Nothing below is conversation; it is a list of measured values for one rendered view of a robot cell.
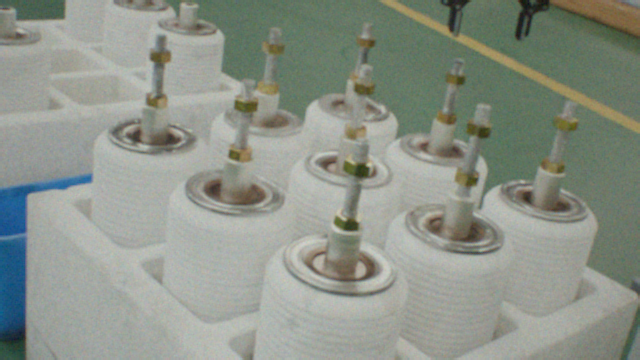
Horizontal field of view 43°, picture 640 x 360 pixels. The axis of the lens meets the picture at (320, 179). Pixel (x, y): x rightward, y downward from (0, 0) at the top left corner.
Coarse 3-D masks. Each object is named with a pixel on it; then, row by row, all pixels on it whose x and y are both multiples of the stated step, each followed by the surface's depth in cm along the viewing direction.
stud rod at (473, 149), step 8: (480, 104) 58; (480, 112) 57; (488, 112) 57; (480, 120) 58; (472, 136) 58; (472, 144) 58; (480, 144) 58; (472, 152) 58; (464, 160) 59; (472, 160) 59; (464, 168) 59; (472, 168) 59; (464, 192) 60
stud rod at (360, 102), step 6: (366, 66) 66; (360, 72) 66; (366, 72) 65; (372, 72) 66; (360, 78) 66; (366, 78) 66; (360, 96) 66; (366, 96) 66; (354, 102) 67; (360, 102) 66; (366, 102) 67; (354, 108) 67; (360, 108) 66; (354, 114) 67; (360, 114) 67; (354, 120) 67; (360, 120) 67; (354, 126) 67; (360, 126) 67; (354, 138) 68
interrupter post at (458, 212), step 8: (448, 192) 60; (456, 192) 61; (448, 200) 60; (456, 200) 59; (464, 200) 59; (472, 200) 60; (448, 208) 60; (456, 208) 60; (464, 208) 60; (472, 208) 60; (448, 216) 60; (456, 216) 60; (464, 216) 60; (472, 216) 60; (440, 224) 61; (448, 224) 60; (456, 224) 60; (464, 224) 60; (448, 232) 61; (456, 232) 60; (464, 232) 60
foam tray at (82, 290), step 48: (48, 192) 73; (48, 240) 70; (96, 240) 66; (48, 288) 72; (96, 288) 64; (144, 288) 61; (624, 288) 73; (48, 336) 73; (96, 336) 66; (144, 336) 59; (192, 336) 56; (240, 336) 58; (528, 336) 63; (576, 336) 65; (624, 336) 73
